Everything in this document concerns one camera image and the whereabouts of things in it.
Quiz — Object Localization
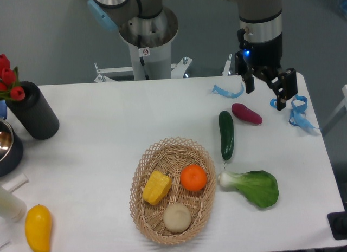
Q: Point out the yellow bell pepper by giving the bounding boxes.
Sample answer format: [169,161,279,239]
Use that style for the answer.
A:
[142,171,172,205]

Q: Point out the tangled blue ribbon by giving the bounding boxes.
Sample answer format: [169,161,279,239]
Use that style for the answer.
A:
[269,94,321,131]

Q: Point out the black device at table edge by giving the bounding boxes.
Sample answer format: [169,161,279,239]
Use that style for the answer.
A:
[327,211,347,240]

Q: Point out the white plastic bottle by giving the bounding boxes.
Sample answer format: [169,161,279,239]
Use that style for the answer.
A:
[0,186,27,222]

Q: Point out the purple sweet potato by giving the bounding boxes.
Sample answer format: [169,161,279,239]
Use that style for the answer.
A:
[231,103,263,125]

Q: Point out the red artificial tulips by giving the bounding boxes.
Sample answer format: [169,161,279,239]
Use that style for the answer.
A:
[1,54,25,101]

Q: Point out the woven wicker basket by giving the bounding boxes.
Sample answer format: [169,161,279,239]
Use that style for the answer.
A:
[130,137,216,245]

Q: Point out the dark metal pot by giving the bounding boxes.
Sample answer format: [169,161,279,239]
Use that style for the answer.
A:
[0,119,23,177]

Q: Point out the orange fruit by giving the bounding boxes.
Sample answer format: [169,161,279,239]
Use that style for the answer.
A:
[180,164,207,191]

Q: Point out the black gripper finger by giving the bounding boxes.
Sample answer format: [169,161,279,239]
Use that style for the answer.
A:
[272,68,298,111]
[241,69,255,94]

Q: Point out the green cucumber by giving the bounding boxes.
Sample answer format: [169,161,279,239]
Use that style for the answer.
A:
[219,111,235,169]

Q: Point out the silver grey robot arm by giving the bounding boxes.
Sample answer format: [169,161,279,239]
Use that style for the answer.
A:
[88,0,298,110]

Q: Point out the black cylindrical vase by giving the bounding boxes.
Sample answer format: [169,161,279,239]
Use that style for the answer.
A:
[6,81,60,140]

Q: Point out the blue ribbon strip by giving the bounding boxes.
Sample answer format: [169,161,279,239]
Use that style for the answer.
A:
[211,84,245,99]

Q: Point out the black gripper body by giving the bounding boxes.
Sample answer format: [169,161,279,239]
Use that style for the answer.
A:
[235,29,282,87]

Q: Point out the beige steamed bun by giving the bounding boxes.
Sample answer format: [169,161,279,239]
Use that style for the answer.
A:
[163,204,191,233]

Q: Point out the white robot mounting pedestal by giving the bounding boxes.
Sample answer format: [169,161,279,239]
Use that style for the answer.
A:
[93,32,234,83]

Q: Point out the green bok choy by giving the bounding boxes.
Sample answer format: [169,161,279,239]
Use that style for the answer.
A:
[217,170,279,209]

